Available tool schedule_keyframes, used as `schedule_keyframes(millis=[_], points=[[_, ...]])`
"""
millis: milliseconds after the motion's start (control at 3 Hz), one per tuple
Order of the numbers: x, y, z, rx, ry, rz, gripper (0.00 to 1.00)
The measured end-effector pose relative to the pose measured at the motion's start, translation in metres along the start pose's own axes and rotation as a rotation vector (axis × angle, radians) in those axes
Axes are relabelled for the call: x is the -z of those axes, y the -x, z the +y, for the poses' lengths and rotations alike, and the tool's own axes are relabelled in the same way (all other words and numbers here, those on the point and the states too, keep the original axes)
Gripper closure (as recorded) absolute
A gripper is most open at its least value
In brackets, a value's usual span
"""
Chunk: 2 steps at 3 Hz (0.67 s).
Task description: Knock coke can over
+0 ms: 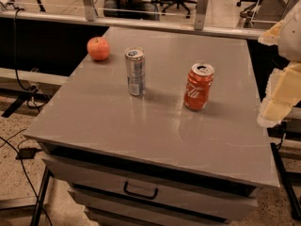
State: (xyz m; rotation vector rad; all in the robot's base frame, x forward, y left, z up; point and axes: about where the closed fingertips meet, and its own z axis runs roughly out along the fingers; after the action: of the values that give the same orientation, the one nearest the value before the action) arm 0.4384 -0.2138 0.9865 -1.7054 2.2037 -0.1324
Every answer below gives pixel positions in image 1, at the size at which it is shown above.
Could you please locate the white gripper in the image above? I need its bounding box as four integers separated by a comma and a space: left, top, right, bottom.
257, 1, 301, 128

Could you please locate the red coke can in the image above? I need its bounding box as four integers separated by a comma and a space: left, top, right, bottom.
184, 63, 214, 111

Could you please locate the silver slim drink can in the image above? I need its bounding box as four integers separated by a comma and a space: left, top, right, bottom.
125, 47, 146, 96

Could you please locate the seated person in background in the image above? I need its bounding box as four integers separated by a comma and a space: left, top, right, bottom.
103, 0, 160, 21

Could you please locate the red apple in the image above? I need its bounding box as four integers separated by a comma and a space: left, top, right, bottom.
87, 37, 110, 61

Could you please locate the black power adapter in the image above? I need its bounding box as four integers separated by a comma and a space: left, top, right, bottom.
16, 148, 40, 160

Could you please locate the black drawer handle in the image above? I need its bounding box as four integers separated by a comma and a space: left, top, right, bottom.
123, 182, 159, 200

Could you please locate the metal glass partition rail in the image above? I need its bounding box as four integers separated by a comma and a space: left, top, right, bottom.
0, 0, 270, 40

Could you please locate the black hanging cable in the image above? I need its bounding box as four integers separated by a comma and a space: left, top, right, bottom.
12, 7, 51, 110

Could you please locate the black floor cable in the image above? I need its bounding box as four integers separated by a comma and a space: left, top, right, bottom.
0, 128, 54, 226

